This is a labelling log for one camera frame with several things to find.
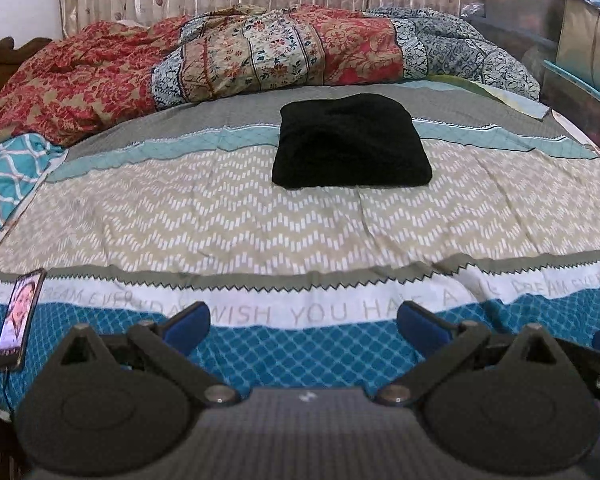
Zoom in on teal-rimmed storage bin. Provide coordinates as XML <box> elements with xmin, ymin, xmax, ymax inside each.
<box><xmin>539</xmin><ymin>59</ymin><xmax>600</xmax><ymax>157</ymax></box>

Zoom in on teal lattice pillow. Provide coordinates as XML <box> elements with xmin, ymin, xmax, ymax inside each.
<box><xmin>0</xmin><ymin>133</ymin><xmax>69</xmax><ymax>252</ymax></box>

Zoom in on black pants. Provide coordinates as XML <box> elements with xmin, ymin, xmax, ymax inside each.
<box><xmin>271</xmin><ymin>93</ymin><xmax>434</xmax><ymax>190</ymax></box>

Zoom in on beige fabric storage box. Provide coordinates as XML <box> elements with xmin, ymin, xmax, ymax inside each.
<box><xmin>555</xmin><ymin>0</ymin><xmax>600</xmax><ymax>92</ymax></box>

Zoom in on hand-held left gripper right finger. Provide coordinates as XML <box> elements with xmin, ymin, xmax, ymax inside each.
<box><xmin>375</xmin><ymin>301</ymin><xmax>561</xmax><ymax>407</ymax></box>

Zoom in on red blue floral quilt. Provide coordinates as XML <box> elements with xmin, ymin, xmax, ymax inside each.
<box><xmin>0</xmin><ymin>3</ymin><xmax>542</xmax><ymax>149</ymax></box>

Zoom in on dark wooden headboard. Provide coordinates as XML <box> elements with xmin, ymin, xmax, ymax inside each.
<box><xmin>0</xmin><ymin>36</ymin><xmax>54</xmax><ymax>111</ymax></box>

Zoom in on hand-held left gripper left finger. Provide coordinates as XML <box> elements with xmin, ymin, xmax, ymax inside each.
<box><xmin>55</xmin><ymin>301</ymin><xmax>241</xmax><ymax>408</ymax></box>

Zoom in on black smartphone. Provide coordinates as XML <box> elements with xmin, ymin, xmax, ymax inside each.
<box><xmin>0</xmin><ymin>268</ymin><xmax>48</xmax><ymax>372</ymax></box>

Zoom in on translucent storage box teal lid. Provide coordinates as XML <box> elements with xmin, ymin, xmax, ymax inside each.
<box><xmin>472</xmin><ymin>0</ymin><xmax>566</xmax><ymax>63</ymax></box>

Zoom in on patterned zigzag bedspread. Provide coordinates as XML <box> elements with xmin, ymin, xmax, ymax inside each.
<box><xmin>0</xmin><ymin>77</ymin><xmax>600</xmax><ymax>413</ymax></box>

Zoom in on thin charging cable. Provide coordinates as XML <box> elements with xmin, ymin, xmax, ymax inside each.
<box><xmin>1</xmin><ymin>367</ymin><xmax>20</xmax><ymax>423</ymax></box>

